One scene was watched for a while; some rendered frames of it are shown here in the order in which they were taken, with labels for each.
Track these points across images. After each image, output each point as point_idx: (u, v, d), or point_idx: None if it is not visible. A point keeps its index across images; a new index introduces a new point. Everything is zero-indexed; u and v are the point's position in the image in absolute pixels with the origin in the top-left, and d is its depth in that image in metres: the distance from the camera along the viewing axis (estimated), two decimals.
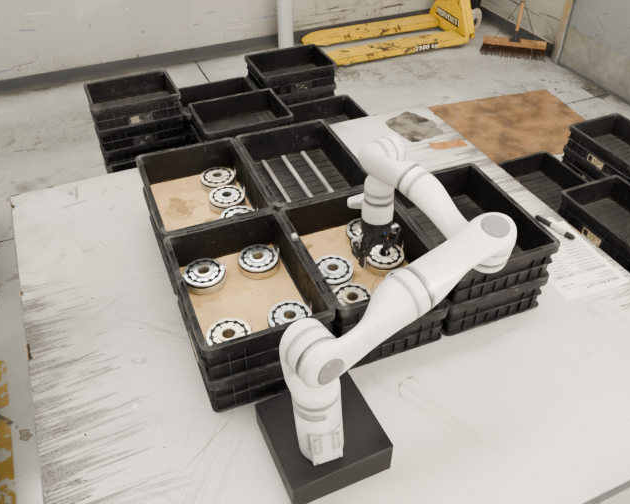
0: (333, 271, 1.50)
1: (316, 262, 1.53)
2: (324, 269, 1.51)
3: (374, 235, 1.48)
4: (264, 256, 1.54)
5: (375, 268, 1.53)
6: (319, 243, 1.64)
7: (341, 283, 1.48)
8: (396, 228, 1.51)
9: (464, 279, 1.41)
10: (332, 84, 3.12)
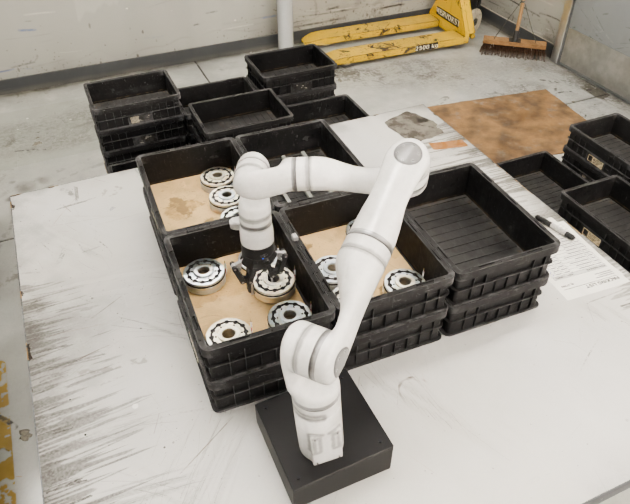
0: (333, 271, 1.50)
1: (316, 262, 1.53)
2: (324, 269, 1.51)
3: (255, 260, 1.38)
4: None
5: (260, 294, 1.43)
6: (319, 243, 1.64)
7: None
8: (282, 254, 1.41)
9: (464, 279, 1.41)
10: (332, 84, 3.12)
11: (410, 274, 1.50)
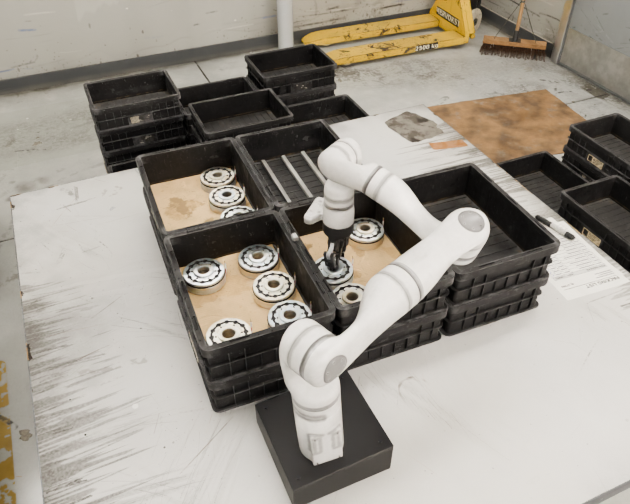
0: (333, 271, 1.50)
1: (316, 262, 1.53)
2: (324, 269, 1.51)
3: (340, 239, 1.47)
4: (264, 256, 1.54)
5: (261, 300, 1.44)
6: (319, 243, 1.64)
7: (341, 283, 1.48)
8: None
9: (464, 279, 1.41)
10: (332, 84, 3.12)
11: None
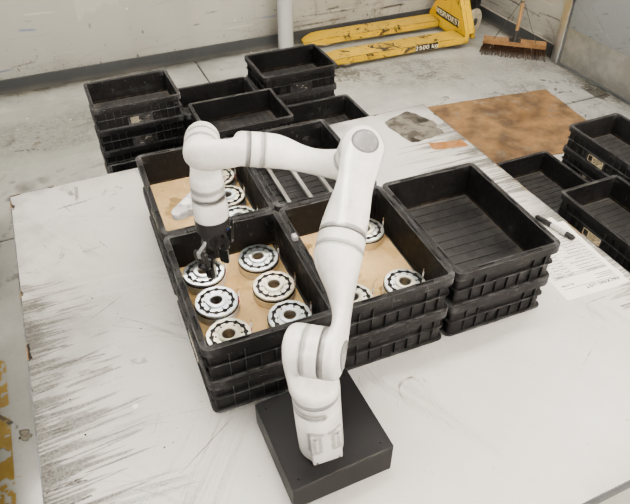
0: (215, 304, 1.41)
1: (200, 294, 1.45)
2: (206, 302, 1.42)
3: (215, 237, 1.32)
4: (264, 256, 1.54)
5: (261, 300, 1.44)
6: None
7: (222, 317, 1.40)
8: (229, 222, 1.37)
9: (464, 279, 1.41)
10: (332, 84, 3.12)
11: (410, 274, 1.50)
